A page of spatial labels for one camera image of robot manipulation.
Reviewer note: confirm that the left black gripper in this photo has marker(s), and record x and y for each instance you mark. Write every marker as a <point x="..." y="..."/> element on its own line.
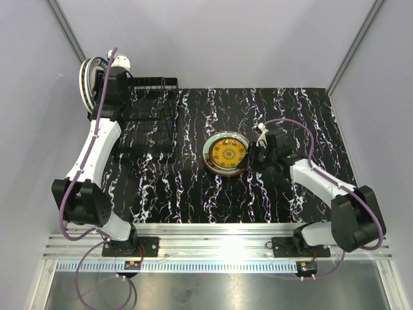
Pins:
<point x="98" y="87"/>

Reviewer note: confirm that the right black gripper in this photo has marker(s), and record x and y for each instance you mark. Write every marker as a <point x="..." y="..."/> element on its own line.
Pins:
<point x="251" y="152"/>

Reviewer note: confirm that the yellow patterned small plate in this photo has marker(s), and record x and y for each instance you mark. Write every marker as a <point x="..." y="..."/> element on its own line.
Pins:
<point x="227" y="153"/>

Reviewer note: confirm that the white plate dark green rim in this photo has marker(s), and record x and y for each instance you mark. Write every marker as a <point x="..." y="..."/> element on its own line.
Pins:
<point x="97" y="65"/>

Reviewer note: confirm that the white plate watermelon pattern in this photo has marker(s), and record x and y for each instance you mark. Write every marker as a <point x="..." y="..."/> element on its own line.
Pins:
<point x="87" y="84"/>

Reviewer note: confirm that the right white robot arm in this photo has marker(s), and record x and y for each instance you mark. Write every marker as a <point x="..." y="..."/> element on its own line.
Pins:
<point x="355" y="222"/>

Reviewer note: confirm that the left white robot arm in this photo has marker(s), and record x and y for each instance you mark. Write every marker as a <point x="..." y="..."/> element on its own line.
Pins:
<point x="79" y="196"/>

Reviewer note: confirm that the stack of remaining plates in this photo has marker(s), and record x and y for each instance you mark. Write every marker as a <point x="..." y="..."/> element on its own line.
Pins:
<point x="206" y="156"/>

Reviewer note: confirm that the black marble pattern mat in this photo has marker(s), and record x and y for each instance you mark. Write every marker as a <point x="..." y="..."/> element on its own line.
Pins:
<point x="178" y="188"/>

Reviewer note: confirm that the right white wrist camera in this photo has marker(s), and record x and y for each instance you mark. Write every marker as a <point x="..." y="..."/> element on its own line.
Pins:
<point x="261" y="140"/>

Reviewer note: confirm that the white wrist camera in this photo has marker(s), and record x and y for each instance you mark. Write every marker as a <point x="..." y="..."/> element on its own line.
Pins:
<point x="122" y="61"/>
<point x="261" y="140"/>

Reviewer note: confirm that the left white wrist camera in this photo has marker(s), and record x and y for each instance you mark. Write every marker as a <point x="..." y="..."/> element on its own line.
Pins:
<point x="122" y="61"/>

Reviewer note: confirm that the black wire dish rack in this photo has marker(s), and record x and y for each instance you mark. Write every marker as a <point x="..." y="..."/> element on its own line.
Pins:
<point x="150" y="117"/>

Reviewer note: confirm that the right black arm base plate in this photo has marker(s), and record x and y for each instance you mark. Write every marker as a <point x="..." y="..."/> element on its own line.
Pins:
<point x="284" y="248"/>

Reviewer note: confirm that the left aluminium frame post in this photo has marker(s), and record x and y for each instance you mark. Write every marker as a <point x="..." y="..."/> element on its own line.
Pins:
<point x="64" y="25"/>

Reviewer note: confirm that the aluminium frame post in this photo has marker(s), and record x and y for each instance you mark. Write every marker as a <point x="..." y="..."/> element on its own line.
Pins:
<point x="361" y="34"/>
<point x="64" y="25"/>

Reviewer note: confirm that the aluminium mounting rail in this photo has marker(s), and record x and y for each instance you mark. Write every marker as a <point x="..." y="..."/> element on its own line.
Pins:
<point x="233" y="242"/>

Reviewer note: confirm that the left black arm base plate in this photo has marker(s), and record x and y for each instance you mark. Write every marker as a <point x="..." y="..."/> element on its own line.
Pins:
<point x="148" y="246"/>

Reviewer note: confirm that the white slotted cable duct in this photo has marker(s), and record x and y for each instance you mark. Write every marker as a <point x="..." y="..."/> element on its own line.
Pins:
<point x="128" y="266"/>

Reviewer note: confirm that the right aluminium frame post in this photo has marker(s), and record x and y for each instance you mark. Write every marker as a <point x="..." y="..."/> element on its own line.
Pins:
<point x="361" y="34"/>

